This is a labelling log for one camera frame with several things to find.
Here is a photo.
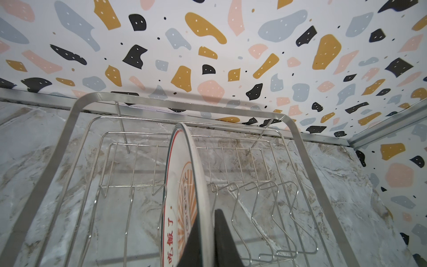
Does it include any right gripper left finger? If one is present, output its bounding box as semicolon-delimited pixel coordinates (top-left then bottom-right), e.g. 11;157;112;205
177;223;202;267

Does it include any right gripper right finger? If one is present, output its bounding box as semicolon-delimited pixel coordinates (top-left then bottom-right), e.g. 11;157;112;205
214;209;244;267

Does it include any wire dish rack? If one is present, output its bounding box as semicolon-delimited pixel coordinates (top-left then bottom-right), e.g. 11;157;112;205
1;92;359;267

